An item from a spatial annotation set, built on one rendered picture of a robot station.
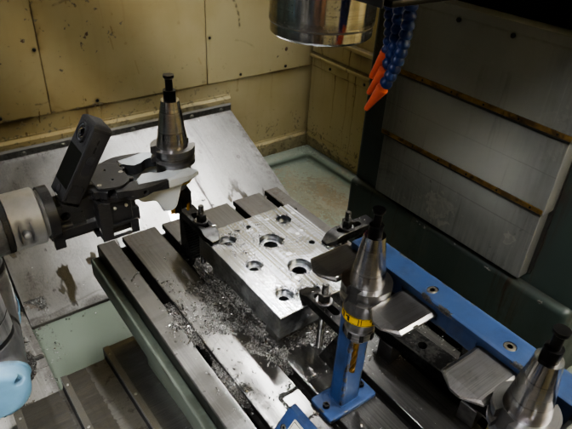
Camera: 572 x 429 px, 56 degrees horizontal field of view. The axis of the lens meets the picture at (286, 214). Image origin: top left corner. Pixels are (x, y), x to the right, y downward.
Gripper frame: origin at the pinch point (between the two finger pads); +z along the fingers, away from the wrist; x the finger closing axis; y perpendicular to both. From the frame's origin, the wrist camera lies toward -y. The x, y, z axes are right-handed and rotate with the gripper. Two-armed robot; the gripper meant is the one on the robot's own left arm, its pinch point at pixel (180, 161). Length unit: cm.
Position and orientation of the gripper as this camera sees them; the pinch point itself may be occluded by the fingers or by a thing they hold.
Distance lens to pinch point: 81.1
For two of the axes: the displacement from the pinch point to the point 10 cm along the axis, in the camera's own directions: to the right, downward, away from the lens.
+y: -0.4, 8.3, 5.6
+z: 8.1, -3.0, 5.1
